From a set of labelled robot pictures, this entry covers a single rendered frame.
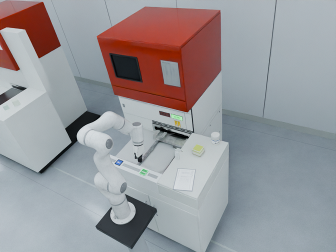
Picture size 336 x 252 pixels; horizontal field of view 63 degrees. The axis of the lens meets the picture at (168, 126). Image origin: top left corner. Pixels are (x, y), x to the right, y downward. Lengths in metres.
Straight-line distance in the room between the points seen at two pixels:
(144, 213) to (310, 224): 1.73
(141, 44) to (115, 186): 1.07
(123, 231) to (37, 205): 1.86
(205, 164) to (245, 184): 1.18
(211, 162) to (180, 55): 0.87
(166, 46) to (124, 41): 0.38
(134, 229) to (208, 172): 0.69
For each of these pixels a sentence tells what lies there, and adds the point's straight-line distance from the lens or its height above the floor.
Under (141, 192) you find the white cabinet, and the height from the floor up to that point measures 0.73.
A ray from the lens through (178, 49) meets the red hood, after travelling 2.01.
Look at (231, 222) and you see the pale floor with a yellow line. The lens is 3.04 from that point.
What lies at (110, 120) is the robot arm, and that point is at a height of 1.67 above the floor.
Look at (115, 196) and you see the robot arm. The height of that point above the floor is 1.12.
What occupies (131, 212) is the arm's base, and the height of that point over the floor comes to 0.87.
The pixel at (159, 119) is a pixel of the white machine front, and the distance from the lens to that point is 2.61.
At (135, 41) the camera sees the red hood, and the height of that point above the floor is 1.81.
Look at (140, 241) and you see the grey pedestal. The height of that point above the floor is 0.50.
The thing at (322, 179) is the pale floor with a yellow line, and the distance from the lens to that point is 3.55.
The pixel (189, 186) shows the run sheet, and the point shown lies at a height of 0.97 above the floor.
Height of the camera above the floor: 2.63
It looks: 40 degrees down
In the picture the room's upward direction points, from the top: 10 degrees counter-clockwise
